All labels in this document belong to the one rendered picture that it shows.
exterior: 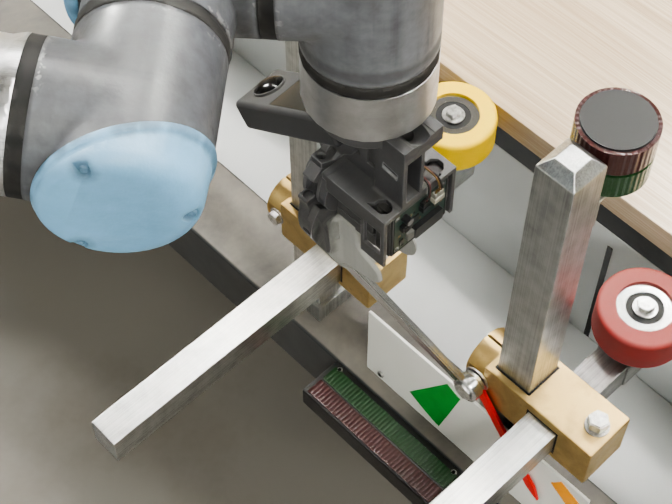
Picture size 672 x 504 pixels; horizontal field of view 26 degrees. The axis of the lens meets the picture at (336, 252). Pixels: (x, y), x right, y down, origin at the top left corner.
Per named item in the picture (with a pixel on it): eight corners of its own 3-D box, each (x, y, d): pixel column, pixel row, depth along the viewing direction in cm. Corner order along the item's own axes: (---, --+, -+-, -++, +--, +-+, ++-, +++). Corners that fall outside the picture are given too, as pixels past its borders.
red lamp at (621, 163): (619, 190, 98) (624, 170, 97) (552, 140, 101) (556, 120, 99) (675, 141, 101) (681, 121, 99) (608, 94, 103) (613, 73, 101)
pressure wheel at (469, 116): (491, 219, 138) (503, 143, 128) (407, 222, 138) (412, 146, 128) (483, 152, 142) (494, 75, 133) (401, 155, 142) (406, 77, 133)
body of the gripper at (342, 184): (379, 275, 102) (382, 170, 92) (296, 204, 106) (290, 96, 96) (454, 214, 105) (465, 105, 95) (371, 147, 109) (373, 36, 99)
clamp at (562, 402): (582, 484, 120) (590, 457, 116) (462, 381, 125) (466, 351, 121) (625, 442, 122) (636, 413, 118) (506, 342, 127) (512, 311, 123)
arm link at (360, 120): (269, 46, 92) (377, -31, 96) (272, 96, 96) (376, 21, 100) (368, 124, 88) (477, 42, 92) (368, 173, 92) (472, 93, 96)
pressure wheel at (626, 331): (629, 430, 125) (653, 363, 116) (559, 371, 129) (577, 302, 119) (687, 373, 128) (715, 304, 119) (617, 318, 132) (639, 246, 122)
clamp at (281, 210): (363, 313, 131) (364, 283, 127) (262, 225, 137) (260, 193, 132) (411, 274, 134) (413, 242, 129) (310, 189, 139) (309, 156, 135)
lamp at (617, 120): (577, 335, 114) (622, 167, 97) (524, 291, 117) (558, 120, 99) (625, 291, 117) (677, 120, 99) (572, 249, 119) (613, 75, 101)
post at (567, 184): (505, 496, 135) (576, 187, 96) (478, 472, 137) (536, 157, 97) (530, 472, 137) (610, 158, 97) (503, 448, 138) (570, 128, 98)
